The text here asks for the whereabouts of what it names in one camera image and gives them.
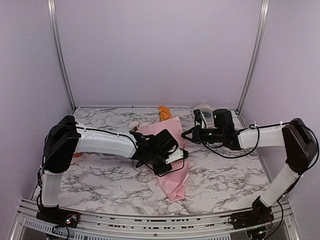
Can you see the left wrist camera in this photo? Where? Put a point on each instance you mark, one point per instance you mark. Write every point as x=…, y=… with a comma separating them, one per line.
x=179, y=154

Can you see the left aluminium frame post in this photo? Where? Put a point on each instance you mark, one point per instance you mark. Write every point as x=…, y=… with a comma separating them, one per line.
x=59, y=53

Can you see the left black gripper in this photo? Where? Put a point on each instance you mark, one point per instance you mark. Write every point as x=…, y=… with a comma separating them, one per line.
x=158, y=170

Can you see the red and white bowl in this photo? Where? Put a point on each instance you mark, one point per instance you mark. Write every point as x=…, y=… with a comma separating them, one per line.
x=76, y=155

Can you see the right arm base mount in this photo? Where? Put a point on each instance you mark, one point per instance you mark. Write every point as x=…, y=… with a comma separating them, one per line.
x=259, y=214

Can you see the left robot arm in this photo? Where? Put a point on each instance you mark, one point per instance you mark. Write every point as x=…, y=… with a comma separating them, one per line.
x=68, y=137

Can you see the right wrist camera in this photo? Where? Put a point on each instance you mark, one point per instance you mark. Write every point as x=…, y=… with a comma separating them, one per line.
x=199, y=120

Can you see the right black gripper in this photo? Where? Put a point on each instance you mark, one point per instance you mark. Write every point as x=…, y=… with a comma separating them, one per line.
x=192, y=130

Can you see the orange fake flower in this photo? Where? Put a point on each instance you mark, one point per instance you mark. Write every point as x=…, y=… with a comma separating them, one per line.
x=164, y=113

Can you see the right aluminium frame post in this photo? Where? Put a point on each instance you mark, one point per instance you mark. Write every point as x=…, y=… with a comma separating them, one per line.
x=261, y=27

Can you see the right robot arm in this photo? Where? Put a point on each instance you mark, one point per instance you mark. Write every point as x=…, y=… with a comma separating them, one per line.
x=293, y=141

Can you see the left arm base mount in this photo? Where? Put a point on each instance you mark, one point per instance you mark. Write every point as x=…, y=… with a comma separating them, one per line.
x=57, y=215

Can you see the grey ringed plate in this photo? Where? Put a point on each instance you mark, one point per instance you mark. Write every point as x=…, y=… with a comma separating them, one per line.
x=206, y=110

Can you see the aluminium frame post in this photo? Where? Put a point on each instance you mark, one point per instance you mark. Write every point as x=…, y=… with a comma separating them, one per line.
x=59, y=53
x=261, y=27

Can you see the tan ribbon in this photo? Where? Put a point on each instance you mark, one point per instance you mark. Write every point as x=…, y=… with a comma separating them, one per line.
x=178, y=174

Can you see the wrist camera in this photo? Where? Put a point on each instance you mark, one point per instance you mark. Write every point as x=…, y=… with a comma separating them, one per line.
x=199, y=120
x=179, y=154

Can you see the white rose fake flower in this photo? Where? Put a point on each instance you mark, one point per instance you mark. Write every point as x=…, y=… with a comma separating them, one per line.
x=136, y=125

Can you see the front aluminium rail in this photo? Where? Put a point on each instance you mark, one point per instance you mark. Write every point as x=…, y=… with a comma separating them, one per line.
x=102, y=226

